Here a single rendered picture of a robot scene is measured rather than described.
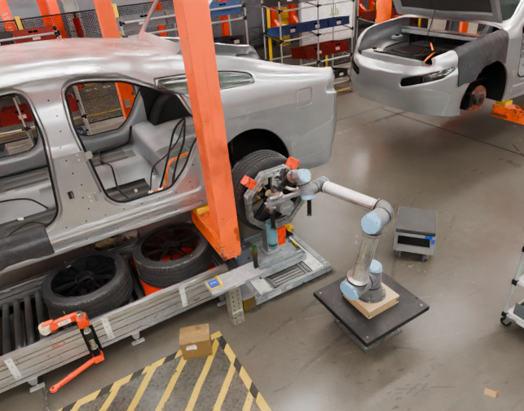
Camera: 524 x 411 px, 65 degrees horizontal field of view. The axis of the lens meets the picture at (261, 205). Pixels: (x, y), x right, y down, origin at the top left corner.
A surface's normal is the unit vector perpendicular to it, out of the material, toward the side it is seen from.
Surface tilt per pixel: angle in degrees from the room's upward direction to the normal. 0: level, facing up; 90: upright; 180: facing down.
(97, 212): 92
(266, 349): 0
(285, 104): 90
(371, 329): 0
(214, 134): 90
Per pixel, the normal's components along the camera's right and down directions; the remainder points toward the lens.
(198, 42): 0.49, 0.42
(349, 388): -0.08, -0.85
